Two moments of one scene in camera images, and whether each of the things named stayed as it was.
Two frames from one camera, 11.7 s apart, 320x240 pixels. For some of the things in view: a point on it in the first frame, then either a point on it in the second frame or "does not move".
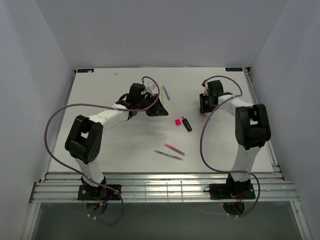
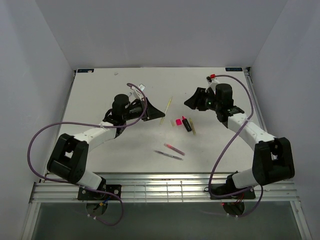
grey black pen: [168, 154] does not move
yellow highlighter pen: [199, 106] to [192, 126]
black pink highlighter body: [186, 124] does not move
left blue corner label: [85, 70] does not move
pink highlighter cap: [177, 122] does not move
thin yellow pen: [162, 95] to [166, 110]
